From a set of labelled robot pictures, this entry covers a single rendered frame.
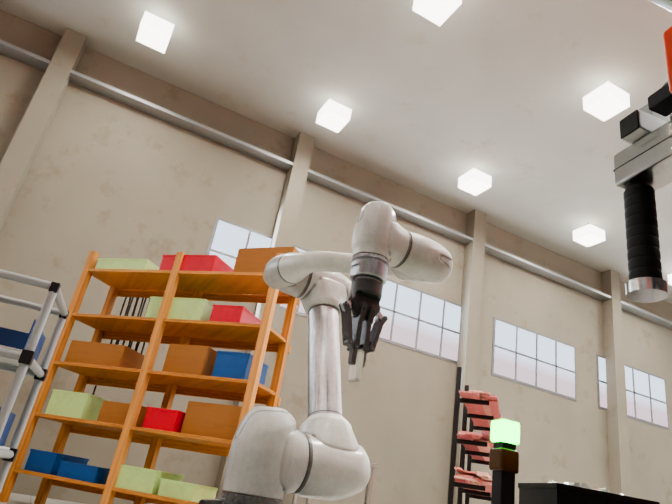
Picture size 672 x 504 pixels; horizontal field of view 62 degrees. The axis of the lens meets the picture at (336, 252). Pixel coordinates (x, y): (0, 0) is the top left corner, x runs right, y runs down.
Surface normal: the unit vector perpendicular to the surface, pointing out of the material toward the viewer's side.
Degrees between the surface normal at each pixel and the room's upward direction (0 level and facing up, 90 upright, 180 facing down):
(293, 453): 84
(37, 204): 90
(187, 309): 90
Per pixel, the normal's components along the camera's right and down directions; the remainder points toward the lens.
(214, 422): -0.36, -0.44
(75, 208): 0.46, -0.30
